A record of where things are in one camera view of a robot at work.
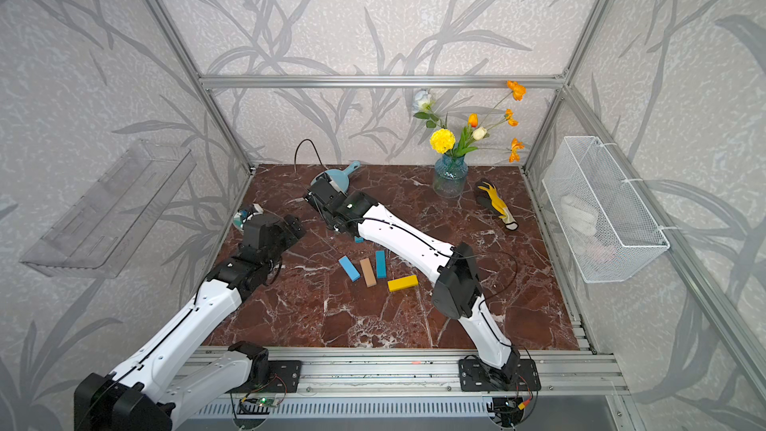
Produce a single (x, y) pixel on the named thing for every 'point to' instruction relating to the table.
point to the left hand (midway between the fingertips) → (292, 224)
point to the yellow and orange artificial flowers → (453, 143)
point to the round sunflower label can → (239, 217)
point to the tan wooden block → (369, 272)
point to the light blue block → (349, 267)
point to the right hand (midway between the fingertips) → (346, 208)
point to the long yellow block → (404, 282)
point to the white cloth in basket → (577, 216)
